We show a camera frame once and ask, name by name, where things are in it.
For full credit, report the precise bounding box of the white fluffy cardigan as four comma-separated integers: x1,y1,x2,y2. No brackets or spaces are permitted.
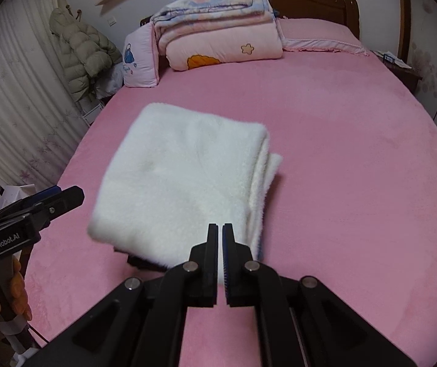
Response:
88,103,281,267

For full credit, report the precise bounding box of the left hand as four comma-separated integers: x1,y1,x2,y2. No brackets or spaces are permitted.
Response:
0,255,34,341

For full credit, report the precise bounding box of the white bag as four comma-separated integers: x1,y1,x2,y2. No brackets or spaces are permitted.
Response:
0,184,37,209

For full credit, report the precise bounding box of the white curtain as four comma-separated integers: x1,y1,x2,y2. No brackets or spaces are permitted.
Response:
0,0,88,190

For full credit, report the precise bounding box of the olive puffer jacket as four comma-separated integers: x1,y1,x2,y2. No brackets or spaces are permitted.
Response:
49,8,122,102

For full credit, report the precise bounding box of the pink cushion with blue print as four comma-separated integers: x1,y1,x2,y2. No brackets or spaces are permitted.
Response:
123,22,159,88

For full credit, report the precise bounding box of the folded floral blanket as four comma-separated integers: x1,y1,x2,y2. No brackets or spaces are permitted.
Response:
150,0,274,53

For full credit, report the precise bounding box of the wooden nightstand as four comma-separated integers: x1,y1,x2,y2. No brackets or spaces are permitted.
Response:
372,50,422,95

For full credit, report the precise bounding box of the pink pillow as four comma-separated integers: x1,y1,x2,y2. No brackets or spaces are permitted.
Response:
276,18,369,56

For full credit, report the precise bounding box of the dark wooden headboard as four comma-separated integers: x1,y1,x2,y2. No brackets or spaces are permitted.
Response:
140,0,360,37

